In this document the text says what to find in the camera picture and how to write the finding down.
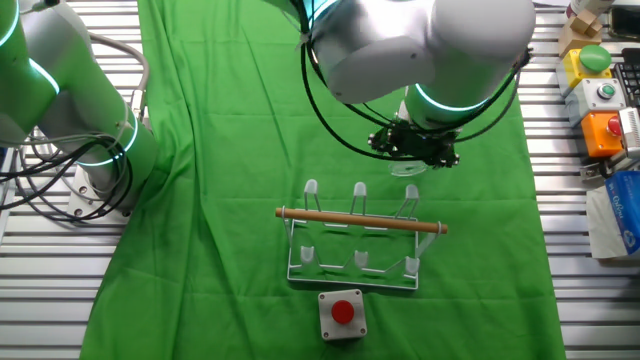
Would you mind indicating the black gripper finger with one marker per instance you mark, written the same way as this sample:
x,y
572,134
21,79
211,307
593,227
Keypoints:
x,y
381,141
445,160

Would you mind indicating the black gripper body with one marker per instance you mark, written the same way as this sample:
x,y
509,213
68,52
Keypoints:
x,y
415,142

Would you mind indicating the clear acrylic drying rack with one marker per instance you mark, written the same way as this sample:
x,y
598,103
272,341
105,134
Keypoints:
x,y
360,220

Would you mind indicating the orange box red button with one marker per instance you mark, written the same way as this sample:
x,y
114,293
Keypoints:
x,y
597,135

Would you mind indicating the green cloth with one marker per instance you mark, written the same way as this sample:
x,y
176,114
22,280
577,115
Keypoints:
x,y
225,150

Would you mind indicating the yellow box green mushroom button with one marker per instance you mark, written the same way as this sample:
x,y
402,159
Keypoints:
x,y
575,67

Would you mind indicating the grey box green button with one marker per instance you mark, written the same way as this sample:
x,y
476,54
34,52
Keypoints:
x,y
595,97

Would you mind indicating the grey red-button box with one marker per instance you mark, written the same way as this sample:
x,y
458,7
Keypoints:
x,y
342,312

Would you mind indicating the blue tissue pack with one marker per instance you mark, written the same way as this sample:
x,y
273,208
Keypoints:
x,y
625,210

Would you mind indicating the wooden block puzzle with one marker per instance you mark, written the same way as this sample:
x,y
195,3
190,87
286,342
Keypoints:
x,y
580,30

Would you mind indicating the grey finned metal device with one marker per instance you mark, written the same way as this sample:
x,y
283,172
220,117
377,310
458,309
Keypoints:
x,y
631,130

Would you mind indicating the black keyboard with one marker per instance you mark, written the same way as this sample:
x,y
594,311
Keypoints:
x,y
629,80

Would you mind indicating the white bottle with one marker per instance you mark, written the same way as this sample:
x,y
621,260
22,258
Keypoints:
x,y
590,6

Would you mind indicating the black flat device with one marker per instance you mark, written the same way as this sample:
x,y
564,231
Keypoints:
x,y
625,25

